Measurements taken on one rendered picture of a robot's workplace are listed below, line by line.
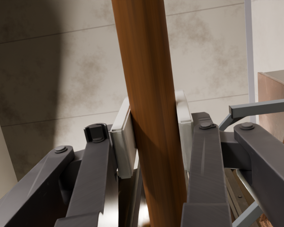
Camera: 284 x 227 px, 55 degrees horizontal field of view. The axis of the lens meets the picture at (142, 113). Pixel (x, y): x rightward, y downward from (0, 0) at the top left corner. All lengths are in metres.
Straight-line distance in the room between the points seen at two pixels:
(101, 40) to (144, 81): 3.75
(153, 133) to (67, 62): 3.90
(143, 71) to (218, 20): 3.75
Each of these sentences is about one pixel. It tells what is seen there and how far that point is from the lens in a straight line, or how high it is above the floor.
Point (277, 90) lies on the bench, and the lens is 1.71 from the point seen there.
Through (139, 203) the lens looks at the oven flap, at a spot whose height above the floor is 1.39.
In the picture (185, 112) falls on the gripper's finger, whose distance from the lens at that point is 0.15.
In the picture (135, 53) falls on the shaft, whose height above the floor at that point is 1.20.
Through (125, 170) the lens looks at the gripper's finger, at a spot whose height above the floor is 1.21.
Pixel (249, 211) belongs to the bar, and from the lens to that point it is 0.74.
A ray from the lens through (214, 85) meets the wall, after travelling 3.96.
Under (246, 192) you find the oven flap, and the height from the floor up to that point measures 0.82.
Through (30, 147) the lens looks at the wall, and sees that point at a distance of 4.64.
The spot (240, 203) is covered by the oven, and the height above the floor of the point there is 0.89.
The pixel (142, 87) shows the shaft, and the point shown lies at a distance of 0.16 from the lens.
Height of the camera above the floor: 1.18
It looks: 6 degrees up
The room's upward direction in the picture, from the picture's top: 97 degrees counter-clockwise
